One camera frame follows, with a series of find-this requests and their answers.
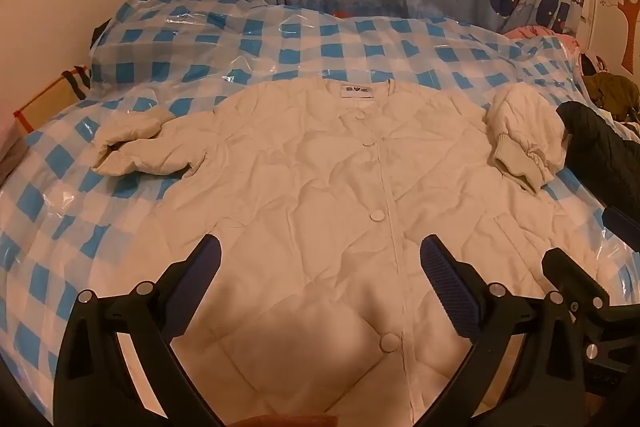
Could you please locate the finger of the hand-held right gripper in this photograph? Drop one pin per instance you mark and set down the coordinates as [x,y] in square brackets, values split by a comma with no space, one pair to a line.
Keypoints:
[622,227]
[570,274]

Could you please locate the white quilted jacket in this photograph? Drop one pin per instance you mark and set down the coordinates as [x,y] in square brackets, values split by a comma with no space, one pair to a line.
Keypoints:
[300,187]

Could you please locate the black garment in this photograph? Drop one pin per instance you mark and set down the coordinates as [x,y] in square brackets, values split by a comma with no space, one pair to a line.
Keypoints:
[600,147]

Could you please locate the pink cloth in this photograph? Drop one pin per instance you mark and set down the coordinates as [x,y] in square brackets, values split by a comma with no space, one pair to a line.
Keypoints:
[525,32]

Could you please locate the black and white plush toy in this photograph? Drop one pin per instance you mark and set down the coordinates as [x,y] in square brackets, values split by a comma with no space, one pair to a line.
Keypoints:
[592,64]

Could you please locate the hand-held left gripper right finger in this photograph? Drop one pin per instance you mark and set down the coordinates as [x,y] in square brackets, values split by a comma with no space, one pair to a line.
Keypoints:
[450,289]

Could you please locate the red tree wall sticker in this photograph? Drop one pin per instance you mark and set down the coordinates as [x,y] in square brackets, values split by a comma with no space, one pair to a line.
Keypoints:
[627,7]

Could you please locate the olive green garment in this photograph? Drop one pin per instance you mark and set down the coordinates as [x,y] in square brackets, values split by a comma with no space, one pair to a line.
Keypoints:
[612,89]

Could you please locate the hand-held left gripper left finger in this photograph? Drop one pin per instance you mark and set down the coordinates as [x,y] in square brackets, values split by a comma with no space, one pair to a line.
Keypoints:
[200,269]

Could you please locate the bamboo mat red trim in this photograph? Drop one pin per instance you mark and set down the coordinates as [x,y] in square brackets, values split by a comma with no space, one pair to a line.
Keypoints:
[50,97]

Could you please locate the blue checkered plastic bed cover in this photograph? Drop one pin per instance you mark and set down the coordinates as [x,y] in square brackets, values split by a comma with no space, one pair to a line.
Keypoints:
[320,42]

